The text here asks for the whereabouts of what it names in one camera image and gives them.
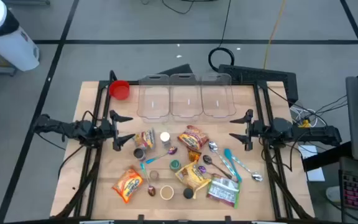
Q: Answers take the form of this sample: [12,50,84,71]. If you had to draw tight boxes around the black power cables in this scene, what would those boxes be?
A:
[314,95,348,116]

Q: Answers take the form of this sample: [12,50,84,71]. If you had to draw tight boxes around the red plastic bowl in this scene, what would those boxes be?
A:
[109,80,131,101]

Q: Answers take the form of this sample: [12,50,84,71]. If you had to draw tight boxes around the purple iridescent spoon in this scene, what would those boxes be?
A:
[197,166,220,179]

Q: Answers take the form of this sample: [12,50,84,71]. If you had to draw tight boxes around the white lid spice jar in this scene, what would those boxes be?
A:
[159,131,172,147]

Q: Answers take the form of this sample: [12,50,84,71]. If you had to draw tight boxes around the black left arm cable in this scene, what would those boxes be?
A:
[57,144,85,180]

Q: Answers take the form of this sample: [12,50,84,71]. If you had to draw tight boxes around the black aluminium table frame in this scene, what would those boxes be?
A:
[54,70,315,224]

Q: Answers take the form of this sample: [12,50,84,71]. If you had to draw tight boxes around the gold lid furikake jar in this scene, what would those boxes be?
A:
[159,185,175,201]

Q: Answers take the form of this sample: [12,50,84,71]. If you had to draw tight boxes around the green white ramen packet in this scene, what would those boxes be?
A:
[206,173,241,209]

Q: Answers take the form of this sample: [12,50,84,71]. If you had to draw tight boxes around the green lid spice jar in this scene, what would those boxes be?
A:
[169,159,182,173]

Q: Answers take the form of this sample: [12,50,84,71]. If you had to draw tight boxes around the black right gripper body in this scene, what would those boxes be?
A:
[246,108,273,152]

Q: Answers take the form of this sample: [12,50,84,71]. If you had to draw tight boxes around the white paper sheet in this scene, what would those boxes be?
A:
[298,144,326,182]

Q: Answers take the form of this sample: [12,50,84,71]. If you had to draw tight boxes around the white cables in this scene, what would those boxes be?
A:
[289,105,329,129]

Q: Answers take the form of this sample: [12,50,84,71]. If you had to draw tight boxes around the black vented panel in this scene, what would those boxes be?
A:
[218,63,300,108]

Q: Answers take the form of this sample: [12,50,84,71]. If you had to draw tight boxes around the orange Maruchan ramen packet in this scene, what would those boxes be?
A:
[112,166,144,205]

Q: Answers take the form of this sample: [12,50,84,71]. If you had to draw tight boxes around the black floor cable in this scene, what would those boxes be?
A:
[161,0,196,15]

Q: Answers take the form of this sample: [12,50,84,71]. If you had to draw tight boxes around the black wedge panel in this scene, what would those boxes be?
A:
[158,63,194,77]

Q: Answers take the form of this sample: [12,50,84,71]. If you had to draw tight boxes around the yellow Maruchan ramen packet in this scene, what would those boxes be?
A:
[175,160,213,200]

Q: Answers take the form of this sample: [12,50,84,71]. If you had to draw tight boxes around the red orange ramen packet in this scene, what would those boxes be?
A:
[177,124,210,151]

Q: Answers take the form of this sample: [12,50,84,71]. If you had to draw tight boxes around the white computer mouse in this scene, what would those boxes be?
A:
[326,185,341,203]

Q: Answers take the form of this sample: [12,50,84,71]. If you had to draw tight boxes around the yellow cable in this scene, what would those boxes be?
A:
[262,0,287,70]

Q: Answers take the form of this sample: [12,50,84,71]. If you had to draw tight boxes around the iridescent spoon blue handle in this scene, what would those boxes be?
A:
[145,146,178,165]

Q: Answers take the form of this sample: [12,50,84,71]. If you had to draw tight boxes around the blue-edged beef ramen packet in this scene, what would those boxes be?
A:
[133,129,156,149]

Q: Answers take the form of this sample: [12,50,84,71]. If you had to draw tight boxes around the thin black cable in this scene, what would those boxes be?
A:
[265,86,309,114]

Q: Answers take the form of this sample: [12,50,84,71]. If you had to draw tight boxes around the black lid glass jar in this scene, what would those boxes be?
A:
[133,147,147,162]

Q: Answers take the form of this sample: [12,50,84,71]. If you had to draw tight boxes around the clear plastic bin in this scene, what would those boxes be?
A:
[168,73,204,121]
[137,73,171,121]
[201,73,237,119]

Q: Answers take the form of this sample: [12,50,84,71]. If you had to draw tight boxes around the black coiled cable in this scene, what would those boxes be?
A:
[208,0,236,73]

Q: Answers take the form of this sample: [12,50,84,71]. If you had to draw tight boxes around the small orange seasoning packet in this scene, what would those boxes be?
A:
[187,147,202,162]

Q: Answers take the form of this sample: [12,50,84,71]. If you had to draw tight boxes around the white trash can black bag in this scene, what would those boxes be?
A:
[0,0,40,72]

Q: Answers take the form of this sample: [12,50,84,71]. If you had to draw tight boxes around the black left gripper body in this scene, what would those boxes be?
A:
[98,109,120,152]

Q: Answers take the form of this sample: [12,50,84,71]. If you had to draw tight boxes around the black desk beam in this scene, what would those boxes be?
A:
[302,141,352,172]

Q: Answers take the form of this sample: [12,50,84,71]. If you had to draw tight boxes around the iridescent spoon teal handle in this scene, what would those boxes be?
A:
[139,162,157,197]

